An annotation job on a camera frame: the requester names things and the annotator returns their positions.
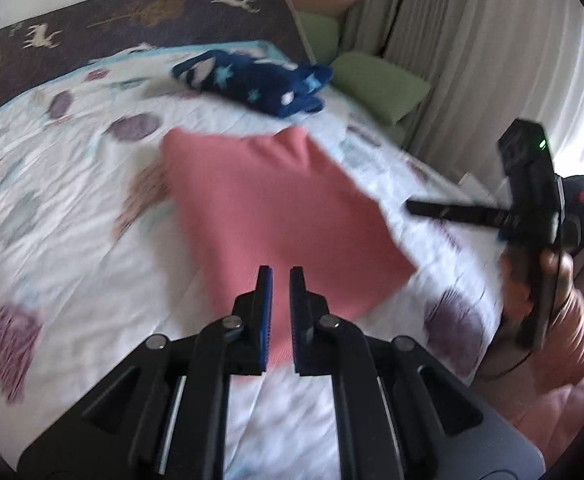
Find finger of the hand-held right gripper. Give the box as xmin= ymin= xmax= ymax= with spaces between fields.
xmin=406 ymin=199 xmax=512 ymax=228

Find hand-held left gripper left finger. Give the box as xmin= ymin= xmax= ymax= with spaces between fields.
xmin=17 ymin=265 xmax=275 ymax=480

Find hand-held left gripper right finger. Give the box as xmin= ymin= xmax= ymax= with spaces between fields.
xmin=289 ymin=266 xmax=545 ymax=480

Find pink knit garment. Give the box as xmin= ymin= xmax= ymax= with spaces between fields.
xmin=159 ymin=126 xmax=419 ymax=386

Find person's right hand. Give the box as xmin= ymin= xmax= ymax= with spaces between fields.
xmin=499 ymin=249 xmax=575 ymax=328

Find large green pillow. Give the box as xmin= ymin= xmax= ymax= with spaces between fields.
xmin=331 ymin=51 xmax=431 ymax=126

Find grey striped curtain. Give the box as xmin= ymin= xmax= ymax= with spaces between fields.
xmin=337 ymin=0 xmax=584 ymax=201

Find black floor stand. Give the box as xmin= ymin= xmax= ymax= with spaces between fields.
xmin=379 ymin=0 xmax=427 ymax=58

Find white shell-print quilt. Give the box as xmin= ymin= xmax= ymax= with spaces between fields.
xmin=0 ymin=40 xmax=510 ymax=480

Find person's pink quilted clothing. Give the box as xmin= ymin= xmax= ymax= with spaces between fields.
xmin=502 ymin=375 xmax=584 ymax=466

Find small green pillow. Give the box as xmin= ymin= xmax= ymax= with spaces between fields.
xmin=297 ymin=11 xmax=341 ymax=66

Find navy star-print fleece garment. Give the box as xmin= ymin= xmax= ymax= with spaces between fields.
xmin=172 ymin=50 xmax=335 ymax=120

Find dark deer-print bed cover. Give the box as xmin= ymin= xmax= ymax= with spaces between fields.
xmin=0 ymin=0 xmax=313 ymax=133

